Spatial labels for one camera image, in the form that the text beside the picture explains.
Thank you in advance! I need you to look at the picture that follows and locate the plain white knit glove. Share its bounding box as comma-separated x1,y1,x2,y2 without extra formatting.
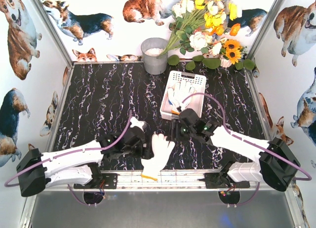
167,80,195,114

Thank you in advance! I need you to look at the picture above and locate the white perforated storage basket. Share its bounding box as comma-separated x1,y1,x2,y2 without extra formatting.
160,71,206,120

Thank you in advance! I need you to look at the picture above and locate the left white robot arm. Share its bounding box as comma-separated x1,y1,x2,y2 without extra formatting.
16,126,154,197

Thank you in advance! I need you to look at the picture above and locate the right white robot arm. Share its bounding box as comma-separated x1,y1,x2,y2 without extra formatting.
170,109,300,191

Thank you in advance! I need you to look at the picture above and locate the grey metal bucket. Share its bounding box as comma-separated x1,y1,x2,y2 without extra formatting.
141,38,168,75

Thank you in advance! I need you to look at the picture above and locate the small sunflower pot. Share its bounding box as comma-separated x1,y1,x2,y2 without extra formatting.
219,39,247,68

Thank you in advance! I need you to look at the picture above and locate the artificial flower bouquet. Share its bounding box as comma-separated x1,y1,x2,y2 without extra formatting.
161,0,242,55

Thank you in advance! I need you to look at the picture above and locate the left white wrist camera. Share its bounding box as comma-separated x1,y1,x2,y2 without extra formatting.
130,116,148,131

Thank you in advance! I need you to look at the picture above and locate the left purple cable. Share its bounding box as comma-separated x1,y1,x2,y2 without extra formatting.
4,109,134,206

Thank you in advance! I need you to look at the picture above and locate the front aluminium rail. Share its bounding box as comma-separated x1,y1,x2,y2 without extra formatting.
31,167,258,195

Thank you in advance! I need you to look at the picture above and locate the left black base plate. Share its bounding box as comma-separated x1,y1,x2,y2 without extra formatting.
74,173,118,189

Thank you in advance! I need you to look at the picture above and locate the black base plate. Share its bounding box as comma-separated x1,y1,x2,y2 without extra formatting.
74,173,118,189
198,161,250,189

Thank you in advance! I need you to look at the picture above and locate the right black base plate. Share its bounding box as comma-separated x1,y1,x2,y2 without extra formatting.
198,161,250,189

